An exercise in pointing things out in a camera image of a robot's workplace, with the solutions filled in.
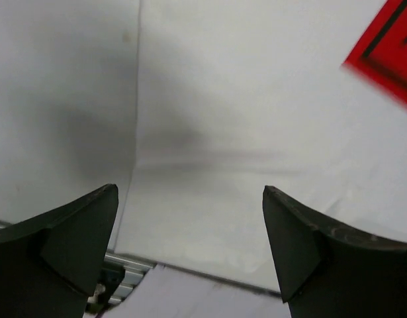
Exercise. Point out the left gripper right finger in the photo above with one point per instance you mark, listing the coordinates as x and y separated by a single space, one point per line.
326 268

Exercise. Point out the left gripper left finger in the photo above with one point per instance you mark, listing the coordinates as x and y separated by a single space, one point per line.
50 264

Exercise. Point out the white red-print t-shirt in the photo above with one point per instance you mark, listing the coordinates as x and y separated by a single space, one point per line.
237 95

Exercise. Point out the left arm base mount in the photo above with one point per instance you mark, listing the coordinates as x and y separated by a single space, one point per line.
119 275

